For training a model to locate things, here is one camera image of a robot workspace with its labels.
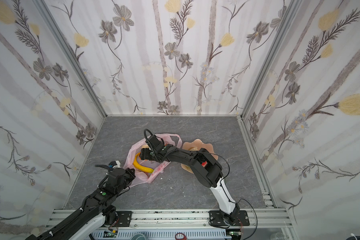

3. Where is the yellow fake banana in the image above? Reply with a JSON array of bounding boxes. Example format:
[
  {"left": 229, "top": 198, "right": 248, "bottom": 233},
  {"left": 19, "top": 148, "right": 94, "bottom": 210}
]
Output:
[{"left": 133, "top": 153, "right": 154, "bottom": 174}]

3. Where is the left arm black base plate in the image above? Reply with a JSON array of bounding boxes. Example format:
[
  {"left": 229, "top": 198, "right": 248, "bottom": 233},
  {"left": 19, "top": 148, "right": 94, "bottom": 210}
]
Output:
[{"left": 106, "top": 211, "right": 133, "bottom": 228}]

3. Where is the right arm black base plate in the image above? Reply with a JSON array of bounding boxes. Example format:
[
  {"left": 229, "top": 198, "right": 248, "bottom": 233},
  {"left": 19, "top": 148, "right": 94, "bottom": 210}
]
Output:
[{"left": 209, "top": 210, "right": 250, "bottom": 228}]

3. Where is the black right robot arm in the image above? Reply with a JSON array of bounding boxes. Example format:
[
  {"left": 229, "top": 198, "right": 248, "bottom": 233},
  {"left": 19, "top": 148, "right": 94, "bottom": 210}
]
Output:
[{"left": 140, "top": 129, "right": 250, "bottom": 229}]

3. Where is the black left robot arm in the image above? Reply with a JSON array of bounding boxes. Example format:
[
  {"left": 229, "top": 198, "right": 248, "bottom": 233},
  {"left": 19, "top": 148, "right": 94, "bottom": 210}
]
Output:
[{"left": 27, "top": 161, "right": 136, "bottom": 240}]

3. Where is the peach scalloped plate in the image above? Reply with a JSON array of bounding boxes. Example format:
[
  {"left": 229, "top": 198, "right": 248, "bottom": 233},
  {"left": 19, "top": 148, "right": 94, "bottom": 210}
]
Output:
[{"left": 181, "top": 139, "right": 219, "bottom": 174}]

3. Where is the pink plastic bag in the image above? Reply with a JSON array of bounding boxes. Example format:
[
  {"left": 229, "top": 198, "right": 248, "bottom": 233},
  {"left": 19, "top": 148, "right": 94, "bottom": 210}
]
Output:
[{"left": 123, "top": 139, "right": 170, "bottom": 187}]

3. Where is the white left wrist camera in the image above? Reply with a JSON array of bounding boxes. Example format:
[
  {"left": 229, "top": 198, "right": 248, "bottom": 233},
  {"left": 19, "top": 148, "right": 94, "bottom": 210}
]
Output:
[{"left": 108, "top": 161, "right": 121, "bottom": 169}]

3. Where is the aluminium frame rail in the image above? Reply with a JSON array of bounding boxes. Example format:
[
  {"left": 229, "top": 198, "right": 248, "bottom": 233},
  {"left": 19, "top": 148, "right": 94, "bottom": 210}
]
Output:
[{"left": 47, "top": 208, "right": 298, "bottom": 240}]

